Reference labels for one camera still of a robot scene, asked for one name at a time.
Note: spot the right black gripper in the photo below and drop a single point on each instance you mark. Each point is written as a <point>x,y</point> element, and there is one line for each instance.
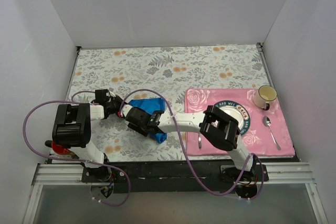
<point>130,115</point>

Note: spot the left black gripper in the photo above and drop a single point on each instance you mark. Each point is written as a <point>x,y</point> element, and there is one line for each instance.
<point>115,106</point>

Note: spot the blue cloth napkin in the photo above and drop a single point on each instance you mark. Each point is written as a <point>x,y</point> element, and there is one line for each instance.
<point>149,106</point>

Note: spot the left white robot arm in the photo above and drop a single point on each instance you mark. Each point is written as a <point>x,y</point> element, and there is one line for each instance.
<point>71,134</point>

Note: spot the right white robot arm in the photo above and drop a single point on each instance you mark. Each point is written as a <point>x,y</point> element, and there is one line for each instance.
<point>218,127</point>

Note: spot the silver fork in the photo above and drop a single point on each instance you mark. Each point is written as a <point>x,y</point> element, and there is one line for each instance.
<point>199,142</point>

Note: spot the floral tablecloth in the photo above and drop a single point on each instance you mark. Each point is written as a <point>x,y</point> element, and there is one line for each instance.
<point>139,73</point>

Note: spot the red and black mug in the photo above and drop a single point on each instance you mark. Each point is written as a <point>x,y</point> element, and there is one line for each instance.
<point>59,153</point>

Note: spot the white plate green rim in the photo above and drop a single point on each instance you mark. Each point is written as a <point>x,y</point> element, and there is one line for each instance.
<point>238,112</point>

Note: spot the silver spoon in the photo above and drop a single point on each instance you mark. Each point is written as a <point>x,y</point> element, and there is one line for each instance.
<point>267,123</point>

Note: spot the pink floral placemat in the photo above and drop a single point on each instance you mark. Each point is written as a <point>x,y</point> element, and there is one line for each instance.
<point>258,139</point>

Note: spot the cream mug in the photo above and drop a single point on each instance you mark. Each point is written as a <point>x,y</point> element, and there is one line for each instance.
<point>264,97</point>

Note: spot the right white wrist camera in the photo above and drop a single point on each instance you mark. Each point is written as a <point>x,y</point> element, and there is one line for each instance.
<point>125,110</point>

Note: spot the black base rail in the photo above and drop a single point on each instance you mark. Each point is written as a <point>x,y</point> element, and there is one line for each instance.
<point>170,176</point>

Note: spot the aluminium frame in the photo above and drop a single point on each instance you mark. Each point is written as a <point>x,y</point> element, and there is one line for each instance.
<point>66,199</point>

